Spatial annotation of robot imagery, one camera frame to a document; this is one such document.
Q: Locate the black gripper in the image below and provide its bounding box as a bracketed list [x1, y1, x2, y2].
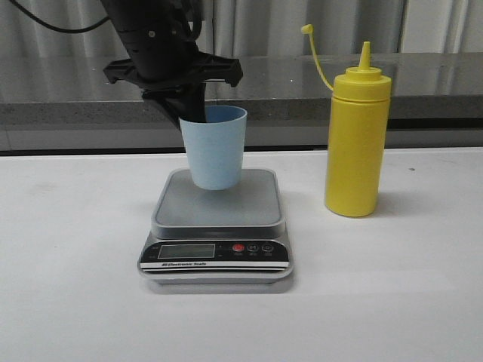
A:
[102, 1, 242, 130]

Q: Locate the light blue plastic cup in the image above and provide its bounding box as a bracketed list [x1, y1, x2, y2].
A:
[180, 105, 248, 190]

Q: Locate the yellow squeeze bottle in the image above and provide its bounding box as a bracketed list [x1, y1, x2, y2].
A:
[301, 24, 392, 217]

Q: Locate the silver electronic kitchen scale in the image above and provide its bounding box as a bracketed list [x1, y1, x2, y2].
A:
[137, 168, 294, 284]

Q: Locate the grey curtain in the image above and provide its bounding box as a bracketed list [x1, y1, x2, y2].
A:
[1, 1, 482, 59]

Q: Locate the grey stone counter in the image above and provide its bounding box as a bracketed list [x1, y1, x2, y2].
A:
[1, 53, 482, 154]

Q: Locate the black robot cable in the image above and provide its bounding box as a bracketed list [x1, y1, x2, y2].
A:
[7, 0, 112, 33]

